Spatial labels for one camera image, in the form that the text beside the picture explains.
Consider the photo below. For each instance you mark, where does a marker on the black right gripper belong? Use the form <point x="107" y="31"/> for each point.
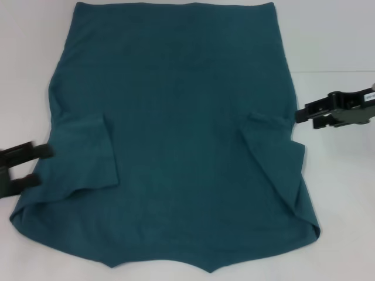
<point x="354" y="109"/>

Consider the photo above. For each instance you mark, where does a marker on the teal blue t-shirt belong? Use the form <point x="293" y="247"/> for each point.
<point x="181" y="131"/>

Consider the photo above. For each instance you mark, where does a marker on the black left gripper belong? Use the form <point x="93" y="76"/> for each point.
<point x="11" y="155"/>

